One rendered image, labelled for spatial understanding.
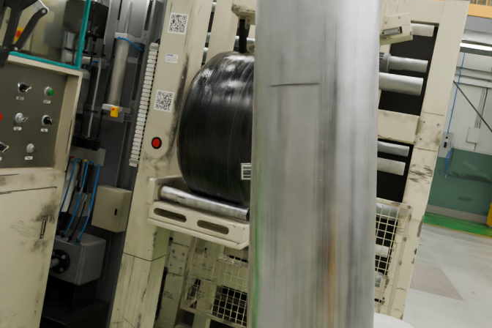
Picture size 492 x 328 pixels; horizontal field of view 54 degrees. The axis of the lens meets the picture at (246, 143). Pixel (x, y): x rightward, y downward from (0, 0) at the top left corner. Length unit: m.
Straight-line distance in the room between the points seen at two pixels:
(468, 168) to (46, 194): 9.80
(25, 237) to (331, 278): 1.56
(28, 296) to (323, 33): 1.72
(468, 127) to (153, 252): 9.59
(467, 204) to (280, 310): 10.70
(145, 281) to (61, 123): 0.67
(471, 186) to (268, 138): 10.68
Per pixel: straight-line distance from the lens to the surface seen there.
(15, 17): 0.98
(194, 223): 1.68
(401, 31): 2.04
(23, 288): 1.92
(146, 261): 1.91
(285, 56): 0.36
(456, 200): 10.97
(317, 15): 0.36
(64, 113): 1.89
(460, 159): 10.92
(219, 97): 1.55
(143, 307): 1.98
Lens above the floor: 1.22
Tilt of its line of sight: 3 degrees down
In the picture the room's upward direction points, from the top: 11 degrees clockwise
